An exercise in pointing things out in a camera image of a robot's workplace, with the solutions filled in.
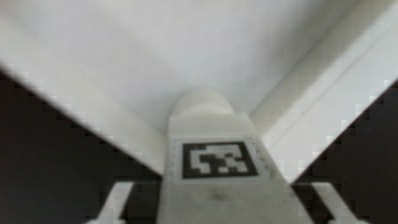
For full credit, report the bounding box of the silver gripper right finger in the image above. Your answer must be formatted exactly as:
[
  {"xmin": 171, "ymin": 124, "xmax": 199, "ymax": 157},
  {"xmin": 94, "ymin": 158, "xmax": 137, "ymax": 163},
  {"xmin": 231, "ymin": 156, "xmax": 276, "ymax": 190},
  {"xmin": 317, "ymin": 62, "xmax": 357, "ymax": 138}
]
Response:
[{"xmin": 311, "ymin": 182, "xmax": 370, "ymax": 224}]

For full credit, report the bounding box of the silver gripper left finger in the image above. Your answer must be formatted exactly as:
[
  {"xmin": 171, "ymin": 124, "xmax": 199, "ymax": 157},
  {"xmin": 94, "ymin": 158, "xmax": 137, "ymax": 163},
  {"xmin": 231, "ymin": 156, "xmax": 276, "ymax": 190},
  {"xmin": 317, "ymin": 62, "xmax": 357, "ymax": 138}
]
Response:
[{"xmin": 84, "ymin": 182, "xmax": 135, "ymax": 224}]

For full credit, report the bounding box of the white table leg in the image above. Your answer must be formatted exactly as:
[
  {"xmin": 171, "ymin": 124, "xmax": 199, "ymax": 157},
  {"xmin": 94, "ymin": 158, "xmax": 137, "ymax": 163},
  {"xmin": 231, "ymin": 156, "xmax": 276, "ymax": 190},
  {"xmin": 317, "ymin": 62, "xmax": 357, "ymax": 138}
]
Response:
[{"xmin": 157, "ymin": 89, "xmax": 313, "ymax": 224}]

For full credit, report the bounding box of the white square tabletop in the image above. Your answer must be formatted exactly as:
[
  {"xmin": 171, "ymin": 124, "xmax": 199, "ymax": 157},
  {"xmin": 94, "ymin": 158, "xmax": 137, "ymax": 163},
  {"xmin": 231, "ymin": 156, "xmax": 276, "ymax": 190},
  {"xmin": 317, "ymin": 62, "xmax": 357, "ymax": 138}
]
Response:
[{"xmin": 0, "ymin": 0, "xmax": 380, "ymax": 178}]

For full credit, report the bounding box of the white U-shaped obstacle fence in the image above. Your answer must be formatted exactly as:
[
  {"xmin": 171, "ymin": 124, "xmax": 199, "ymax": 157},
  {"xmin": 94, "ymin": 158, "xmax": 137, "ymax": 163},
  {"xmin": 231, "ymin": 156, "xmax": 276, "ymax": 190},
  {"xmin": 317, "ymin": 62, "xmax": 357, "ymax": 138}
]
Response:
[{"xmin": 253, "ymin": 0, "xmax": 398, "ymax": 181}]

